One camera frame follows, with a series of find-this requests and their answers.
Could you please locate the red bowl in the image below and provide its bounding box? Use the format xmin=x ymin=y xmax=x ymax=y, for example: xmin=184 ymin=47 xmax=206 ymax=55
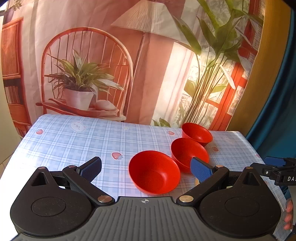
xmin=128 ymin=150 xmax=181 ymax=195
xmin=171 ymin=138 xmax=209 ymax=174
xmin=181 ymin=123 xmax=213 ymax=147

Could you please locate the printed room backdrop cloth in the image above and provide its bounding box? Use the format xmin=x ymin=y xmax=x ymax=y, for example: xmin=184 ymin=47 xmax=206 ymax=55
xmin=1 ymin=1 xmax=265 ymax=137

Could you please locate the person's right hand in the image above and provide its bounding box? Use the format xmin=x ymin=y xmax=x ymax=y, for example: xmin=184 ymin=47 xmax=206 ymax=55
xmin=283 ymin=198 xmax=293 ymax=230

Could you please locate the yellow curtain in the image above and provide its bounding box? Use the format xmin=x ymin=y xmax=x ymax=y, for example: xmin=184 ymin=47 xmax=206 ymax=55
xmin=227 ymin=1 xmax=291 ymax=136

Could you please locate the teal blue curtain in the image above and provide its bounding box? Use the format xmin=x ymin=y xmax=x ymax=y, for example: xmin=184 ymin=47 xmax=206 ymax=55
xmin=246 ymin=10 xmax=295 ymax=159

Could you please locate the blue plaid tablecloth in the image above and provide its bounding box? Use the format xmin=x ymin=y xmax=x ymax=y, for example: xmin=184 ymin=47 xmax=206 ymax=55
xmin=1 ymin=114 xmax=290 ymax=240

